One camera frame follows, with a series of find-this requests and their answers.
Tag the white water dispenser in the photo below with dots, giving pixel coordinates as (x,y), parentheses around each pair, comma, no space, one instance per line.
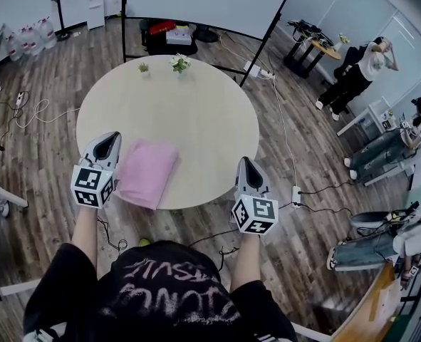
(95,5)

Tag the white printed box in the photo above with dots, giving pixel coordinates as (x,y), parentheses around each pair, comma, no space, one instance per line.
(179,36)

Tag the yellow-top desk with black legs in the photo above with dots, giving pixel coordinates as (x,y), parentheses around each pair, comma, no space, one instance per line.
(324,48)

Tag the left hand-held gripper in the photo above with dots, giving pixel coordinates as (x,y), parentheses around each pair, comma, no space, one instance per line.
(90,187)

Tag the small green potted plant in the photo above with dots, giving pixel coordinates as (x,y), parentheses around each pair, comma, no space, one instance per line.
(144,68)

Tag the person's right forearm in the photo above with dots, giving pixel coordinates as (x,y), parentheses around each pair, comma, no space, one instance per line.
(245,262)

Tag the white-flowered potted plant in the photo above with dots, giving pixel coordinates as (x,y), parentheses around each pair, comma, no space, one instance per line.
(181,63)

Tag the small vase plant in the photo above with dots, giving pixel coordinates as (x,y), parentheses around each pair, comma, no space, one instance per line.
(343,38)

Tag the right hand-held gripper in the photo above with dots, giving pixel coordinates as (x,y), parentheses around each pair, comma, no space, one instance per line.
(254,214)

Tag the red box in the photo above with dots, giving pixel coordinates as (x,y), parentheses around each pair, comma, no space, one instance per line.
(162,28)

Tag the row of clear water jugs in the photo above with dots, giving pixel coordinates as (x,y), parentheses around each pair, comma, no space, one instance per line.
(32,39)

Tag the person's left yellow shoe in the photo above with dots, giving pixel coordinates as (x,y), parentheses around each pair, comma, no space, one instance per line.
(144,242)

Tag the person's left forearm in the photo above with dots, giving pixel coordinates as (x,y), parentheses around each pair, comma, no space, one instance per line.
(84,237)

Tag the black equipment pile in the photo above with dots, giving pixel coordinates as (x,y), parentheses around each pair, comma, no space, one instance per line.
(308,28)

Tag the person's black printed t-shirt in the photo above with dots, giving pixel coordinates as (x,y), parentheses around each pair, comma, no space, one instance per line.
(160,298)

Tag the pink cartoon sweatshirt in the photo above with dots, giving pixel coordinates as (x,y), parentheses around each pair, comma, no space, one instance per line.
(146,173)

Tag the wooden board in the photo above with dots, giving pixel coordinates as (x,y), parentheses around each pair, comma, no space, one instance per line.
(370,305)

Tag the black coat rack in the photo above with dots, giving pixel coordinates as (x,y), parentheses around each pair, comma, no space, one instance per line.
(58,9)

